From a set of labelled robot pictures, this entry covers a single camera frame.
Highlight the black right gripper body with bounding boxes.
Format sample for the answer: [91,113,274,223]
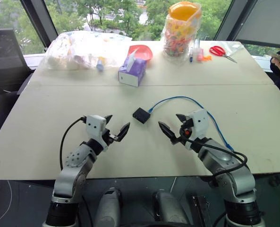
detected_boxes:
[170,118,195,146]

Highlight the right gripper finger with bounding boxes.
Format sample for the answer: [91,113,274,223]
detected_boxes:
[175,113,189,124]
[158,121,178,140]

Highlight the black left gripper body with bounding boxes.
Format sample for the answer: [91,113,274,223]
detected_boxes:
[102,128,122,145]

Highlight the small black box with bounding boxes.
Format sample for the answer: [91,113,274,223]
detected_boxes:
[132,107,152,124]

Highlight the purple tissue box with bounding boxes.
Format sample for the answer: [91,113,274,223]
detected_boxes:
[117,48,147,88]

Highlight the blue and yellow tube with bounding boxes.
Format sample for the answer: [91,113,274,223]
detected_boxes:
[96,56,105,72]

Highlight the dark rounded grey shape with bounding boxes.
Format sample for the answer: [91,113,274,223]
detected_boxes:
[152,189,190,227]
[93,187,123,227]

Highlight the red plastic bowl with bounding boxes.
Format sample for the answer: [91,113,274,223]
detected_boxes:
[127,44,153,65]

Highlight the clear plastic bag with items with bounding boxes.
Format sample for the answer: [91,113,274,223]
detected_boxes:
[39,30,133,71]

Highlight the bag of colourful candy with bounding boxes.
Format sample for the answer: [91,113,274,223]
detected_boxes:
[161,1,203,64]

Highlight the flat clear plastic bag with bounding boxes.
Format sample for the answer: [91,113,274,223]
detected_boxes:
[210,41,246,59]

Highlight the orange round plastic lid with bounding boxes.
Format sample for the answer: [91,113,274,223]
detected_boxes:
[168,0,200,21]

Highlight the black office chair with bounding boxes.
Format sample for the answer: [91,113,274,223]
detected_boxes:
[0,28,34,148]

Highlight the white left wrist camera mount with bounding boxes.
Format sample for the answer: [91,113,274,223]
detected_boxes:
[85,114,110,152]

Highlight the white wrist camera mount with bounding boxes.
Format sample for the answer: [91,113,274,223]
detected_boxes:
[85,114,110,152]
[184,109,210,151]

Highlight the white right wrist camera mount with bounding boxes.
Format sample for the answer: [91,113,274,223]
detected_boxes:
[184,109,210,151]

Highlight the blue cable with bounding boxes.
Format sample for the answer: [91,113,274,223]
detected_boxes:
[147,95,235,151]

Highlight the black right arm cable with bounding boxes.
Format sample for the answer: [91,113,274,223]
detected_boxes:
[185,138,248,188]

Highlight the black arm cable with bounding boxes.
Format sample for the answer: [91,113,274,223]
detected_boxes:
[59,116,87,171]
[185,138,248,188]

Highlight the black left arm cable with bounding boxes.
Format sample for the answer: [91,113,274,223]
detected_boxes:
[59,116,87,171]

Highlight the red handled scissors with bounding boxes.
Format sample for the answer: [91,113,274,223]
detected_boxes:
[209,45,238,64]

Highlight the thin white wire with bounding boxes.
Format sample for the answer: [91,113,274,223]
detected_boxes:
[0,179,13,226]

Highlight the dark window frame post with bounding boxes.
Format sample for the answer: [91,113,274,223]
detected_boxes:
[20,0,59,49]

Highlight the grey window blind frame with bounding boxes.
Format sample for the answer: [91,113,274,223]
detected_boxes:
[213,0,280,50]

